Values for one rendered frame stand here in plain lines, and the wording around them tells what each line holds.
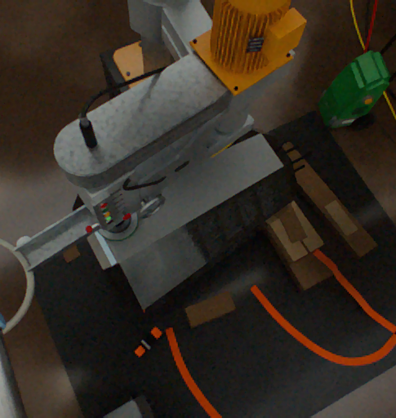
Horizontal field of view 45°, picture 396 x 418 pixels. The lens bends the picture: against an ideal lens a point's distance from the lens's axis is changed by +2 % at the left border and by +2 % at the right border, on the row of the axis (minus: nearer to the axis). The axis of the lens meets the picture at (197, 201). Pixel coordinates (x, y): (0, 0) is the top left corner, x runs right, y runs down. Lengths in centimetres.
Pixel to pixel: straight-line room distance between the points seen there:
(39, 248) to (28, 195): 132
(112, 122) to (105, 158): 14
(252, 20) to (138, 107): 49
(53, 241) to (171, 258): 64
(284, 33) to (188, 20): 73
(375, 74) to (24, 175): 248
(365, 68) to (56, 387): 282
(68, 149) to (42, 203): 181
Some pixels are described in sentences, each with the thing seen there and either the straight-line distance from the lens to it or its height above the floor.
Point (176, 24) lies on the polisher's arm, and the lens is 224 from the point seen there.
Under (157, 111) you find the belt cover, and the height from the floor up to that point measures 167.
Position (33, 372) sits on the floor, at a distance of 324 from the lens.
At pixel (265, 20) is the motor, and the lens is 160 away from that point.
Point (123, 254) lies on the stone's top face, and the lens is 242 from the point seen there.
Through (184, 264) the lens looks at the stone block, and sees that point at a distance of 255.
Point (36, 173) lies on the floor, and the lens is 356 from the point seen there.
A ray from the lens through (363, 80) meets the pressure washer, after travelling 346.
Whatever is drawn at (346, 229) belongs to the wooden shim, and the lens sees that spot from 339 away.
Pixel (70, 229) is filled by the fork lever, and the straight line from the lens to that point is 222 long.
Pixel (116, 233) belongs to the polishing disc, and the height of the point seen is 86.
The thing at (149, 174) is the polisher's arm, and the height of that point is 136.
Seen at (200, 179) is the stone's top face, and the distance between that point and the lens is 255.
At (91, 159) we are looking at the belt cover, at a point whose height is 167.
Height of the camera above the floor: 313
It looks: 69 degrees down
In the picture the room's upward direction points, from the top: 9 degrees clockwise
